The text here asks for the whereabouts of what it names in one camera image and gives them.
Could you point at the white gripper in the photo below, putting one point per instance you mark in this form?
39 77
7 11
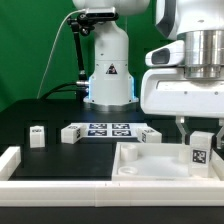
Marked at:
167 92

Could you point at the white square tabletop panel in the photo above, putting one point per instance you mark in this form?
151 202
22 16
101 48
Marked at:
154 162

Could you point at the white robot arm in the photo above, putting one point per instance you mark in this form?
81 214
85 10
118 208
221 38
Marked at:
195 29

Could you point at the fiducial tag sheet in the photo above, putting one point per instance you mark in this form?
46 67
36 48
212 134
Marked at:
108 129

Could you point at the grey camera on mount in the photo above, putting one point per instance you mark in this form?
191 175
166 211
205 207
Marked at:
105 13

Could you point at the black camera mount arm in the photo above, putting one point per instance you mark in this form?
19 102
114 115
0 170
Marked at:
80 29

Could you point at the white U-shaped fence wall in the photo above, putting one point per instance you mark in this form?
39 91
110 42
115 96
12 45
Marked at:
101 193

